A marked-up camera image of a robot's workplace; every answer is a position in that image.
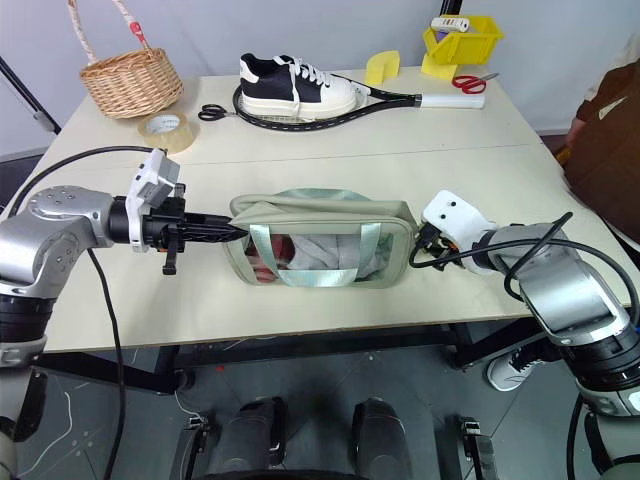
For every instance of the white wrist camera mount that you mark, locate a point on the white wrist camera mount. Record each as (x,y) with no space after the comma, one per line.
(452,212)
(157,175)

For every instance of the black tripod leg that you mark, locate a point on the black tripod leg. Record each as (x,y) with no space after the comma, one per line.
(30,100)

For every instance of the white power strip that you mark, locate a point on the white power strip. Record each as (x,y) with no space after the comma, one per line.
(450,23)

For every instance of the black table frame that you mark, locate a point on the black table frame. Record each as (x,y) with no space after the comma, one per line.
(452,350)

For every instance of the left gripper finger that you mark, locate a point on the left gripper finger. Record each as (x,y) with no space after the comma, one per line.
(215,235)
(210,221)

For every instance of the clear packing tape roll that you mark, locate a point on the clear packing tape roll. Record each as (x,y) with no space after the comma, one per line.
(167,130)

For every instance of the white crumpled cloth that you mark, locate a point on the white crumpled cloth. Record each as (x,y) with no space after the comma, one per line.
(320,252)

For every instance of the green pouch with clear window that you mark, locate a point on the green pouch with clear window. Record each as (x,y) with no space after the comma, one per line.
(325,212)

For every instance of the yellow foam block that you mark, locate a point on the yellow foam block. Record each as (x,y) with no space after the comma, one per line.
(382,67)

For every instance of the yellow plastic bin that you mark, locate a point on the yellow plastic bin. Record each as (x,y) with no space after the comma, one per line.
(465,45)

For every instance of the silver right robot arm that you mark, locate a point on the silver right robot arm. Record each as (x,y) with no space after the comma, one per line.
(550,280)

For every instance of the person in brown top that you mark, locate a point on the person in brown top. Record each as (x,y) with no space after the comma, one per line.
(610,140)

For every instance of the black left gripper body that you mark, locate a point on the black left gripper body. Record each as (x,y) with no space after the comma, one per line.
(162,225)

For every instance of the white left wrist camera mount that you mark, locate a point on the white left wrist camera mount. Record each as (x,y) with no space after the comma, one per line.
(157,175)

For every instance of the dark rounded robot leg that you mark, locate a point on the dark rounded robot leg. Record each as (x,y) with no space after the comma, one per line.
(250,435)
(382,435)

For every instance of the black and white sneaker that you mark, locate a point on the black and white sneaker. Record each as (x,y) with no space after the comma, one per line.
(280,85)

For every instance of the black racket with white grip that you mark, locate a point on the black racket with white grip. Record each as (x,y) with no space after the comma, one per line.
(450,100)

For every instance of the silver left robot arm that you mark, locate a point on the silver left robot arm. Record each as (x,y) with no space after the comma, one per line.
(50,220)

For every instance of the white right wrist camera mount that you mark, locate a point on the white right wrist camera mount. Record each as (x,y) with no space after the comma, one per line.
(452,212)

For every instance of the white sneaker on foot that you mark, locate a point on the white sneaker on foot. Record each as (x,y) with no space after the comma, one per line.
(510,370)

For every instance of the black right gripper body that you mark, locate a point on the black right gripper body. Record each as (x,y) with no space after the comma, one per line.
(436,242)

